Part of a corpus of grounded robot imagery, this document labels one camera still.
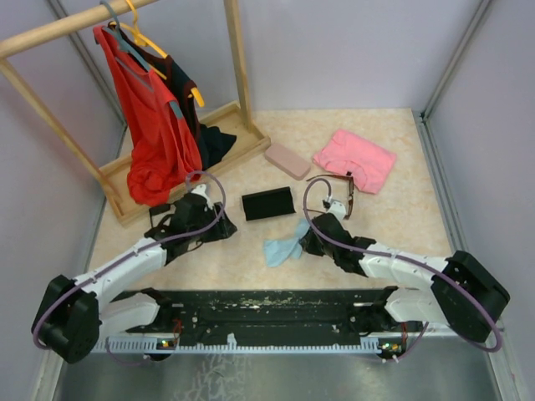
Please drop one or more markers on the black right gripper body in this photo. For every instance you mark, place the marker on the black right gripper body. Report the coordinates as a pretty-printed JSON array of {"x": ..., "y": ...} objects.
[{"x": 314, "y": 246}]

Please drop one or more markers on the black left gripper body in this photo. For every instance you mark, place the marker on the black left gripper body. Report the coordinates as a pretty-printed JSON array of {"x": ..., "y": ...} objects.
[{"x": 209, "y": 216}]

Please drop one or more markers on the black glasses case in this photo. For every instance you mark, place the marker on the black glasses case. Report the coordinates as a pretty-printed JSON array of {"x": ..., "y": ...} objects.
[{"x": 268, "y": 204}]

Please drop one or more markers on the light blue cleaning cloth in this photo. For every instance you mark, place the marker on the light blue cleaning cloth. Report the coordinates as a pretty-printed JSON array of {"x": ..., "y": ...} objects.
[{"x": 276, "y": 252}]

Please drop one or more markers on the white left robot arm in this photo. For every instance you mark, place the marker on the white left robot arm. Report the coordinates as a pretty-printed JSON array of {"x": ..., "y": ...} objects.
[{"x": 75, "y": 314}]

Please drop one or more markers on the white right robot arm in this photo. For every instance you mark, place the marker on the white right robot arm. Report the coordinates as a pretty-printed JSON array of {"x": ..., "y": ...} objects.
[{"x": 455, "y": 291}]

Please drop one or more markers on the tortoiseshell brown sunglasses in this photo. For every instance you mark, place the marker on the tortoiseshell brown sunglasses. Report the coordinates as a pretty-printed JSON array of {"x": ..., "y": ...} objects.
[{"x": 348, "y": 179}]

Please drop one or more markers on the red tank top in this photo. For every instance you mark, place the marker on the red tank top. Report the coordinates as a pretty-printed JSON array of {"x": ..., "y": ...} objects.
[{"x": 164, "y": 150}]

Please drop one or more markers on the pink glasses case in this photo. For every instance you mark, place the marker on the pink glasses case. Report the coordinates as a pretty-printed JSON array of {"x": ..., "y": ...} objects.
[{"x": 287, "y": 161}]

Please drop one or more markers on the dark navy garment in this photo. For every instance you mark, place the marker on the dark navy garment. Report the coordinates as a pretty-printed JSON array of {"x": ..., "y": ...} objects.
[{"x": 213, "y": 144}]

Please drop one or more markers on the pink folded t-shirt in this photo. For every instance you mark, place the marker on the pink folded t-shirt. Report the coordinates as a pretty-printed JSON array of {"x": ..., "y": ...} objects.
[{"x": 367, "y": 163}]

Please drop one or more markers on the yellow clothes hanger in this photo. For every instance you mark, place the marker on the yellow clothes hanger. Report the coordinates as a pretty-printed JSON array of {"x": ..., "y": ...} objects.
[{"x": 141, "y": 40}]

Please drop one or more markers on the grey clothes hanger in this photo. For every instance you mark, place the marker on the grey clothes hanger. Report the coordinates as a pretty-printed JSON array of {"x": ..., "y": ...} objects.
[{"x": 124, "y": 47}]

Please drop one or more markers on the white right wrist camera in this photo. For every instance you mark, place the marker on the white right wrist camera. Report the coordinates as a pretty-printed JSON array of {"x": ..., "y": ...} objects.
[{"x": 335, "y": 208}]

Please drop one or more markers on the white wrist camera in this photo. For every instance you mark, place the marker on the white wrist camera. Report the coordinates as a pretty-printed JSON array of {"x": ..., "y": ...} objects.
[
  {"x": 201, "y": 190},
  {"x": 335, "y": 208}
]

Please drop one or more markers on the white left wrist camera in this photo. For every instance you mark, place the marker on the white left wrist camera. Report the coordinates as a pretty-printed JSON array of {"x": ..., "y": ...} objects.
[{"x": 201, "y": 190}]

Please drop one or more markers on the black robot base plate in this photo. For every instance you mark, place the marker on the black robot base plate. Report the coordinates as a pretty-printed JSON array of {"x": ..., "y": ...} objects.
[{"x": 275, "y": 321}]

